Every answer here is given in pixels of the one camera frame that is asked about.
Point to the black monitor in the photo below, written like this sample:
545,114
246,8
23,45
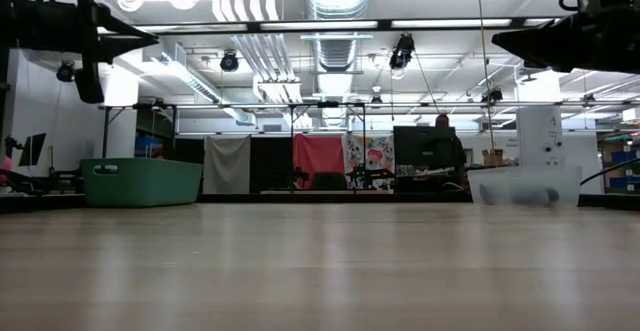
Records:
422,146

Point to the shelf with blue bins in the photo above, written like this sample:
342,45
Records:
622,158

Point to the person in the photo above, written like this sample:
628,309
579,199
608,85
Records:
442,121

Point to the black slanted rod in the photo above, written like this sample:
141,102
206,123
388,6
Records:
610,171

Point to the black distant rig frame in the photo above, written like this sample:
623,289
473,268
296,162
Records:
327,104

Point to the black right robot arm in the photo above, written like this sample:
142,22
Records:
634,1

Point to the white square pillar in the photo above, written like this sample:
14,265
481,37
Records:
120,131

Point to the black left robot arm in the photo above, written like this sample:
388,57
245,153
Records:
4,71

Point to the grey hanging cloth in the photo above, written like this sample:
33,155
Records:
226,163

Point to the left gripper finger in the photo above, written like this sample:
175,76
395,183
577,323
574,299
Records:
125,48
130,28

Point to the black ceiling spotlight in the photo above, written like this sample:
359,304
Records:
230,62
65,72
494,95
402,51

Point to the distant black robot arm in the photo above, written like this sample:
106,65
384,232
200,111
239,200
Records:
370,173
301,175

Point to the white cylinder machine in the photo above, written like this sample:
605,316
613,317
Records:
540,136

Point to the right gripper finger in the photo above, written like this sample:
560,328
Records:
545,58
535,36

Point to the teal plastic basket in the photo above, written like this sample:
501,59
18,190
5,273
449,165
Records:
150,186

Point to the dark distant chair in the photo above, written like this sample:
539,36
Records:
329,181

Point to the clear plastic bin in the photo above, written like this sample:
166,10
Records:
520,176

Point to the cardboard box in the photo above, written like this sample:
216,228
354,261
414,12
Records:
492,158

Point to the floral hanging cloth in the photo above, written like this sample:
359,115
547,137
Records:
377,153

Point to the red hanging cloth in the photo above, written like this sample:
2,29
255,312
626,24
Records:
320,153

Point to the small tilted monitor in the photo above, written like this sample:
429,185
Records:
34,148

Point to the blue distant bin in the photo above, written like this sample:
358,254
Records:
148,146

